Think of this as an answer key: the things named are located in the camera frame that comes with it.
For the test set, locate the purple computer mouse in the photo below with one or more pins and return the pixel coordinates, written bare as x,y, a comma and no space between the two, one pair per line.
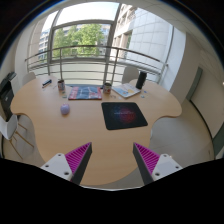
65,109

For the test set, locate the white chair front left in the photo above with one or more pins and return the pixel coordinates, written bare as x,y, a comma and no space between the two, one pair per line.
9,128

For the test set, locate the black printer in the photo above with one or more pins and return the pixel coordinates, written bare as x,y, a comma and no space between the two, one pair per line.
6,94

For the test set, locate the dark blue stapler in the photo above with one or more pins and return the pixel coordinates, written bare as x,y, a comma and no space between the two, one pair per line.
46,83

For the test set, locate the black cylindrical speaker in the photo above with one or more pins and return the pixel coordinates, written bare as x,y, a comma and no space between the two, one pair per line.
141,80

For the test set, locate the white chair back left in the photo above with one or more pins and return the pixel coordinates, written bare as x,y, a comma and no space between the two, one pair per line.
28,77

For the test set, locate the black galaxy mouse pad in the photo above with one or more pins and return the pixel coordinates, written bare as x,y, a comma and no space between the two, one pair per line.
122,115

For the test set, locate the white and red mug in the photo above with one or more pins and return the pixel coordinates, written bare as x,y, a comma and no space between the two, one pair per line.
107,88

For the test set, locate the white chair back right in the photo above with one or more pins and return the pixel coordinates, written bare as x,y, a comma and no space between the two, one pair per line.
130,73

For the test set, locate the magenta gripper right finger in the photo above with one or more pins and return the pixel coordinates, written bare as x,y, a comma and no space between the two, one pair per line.
153,166

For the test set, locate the red and blue book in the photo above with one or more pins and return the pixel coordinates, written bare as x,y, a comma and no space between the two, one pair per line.
85,93

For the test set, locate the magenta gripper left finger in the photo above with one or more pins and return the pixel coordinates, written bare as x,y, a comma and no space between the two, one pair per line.
70,166

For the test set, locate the open light blue booklet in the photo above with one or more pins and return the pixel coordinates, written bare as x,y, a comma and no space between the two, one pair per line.
126,90

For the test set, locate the metal balcony railing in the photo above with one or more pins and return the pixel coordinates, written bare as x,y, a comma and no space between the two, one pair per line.
92,64

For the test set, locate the white chair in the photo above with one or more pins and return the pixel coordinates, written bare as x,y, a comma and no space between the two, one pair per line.
130,73
28,77
9,128

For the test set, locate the patterned mug left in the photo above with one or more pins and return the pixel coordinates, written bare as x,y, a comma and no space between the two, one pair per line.
61,85

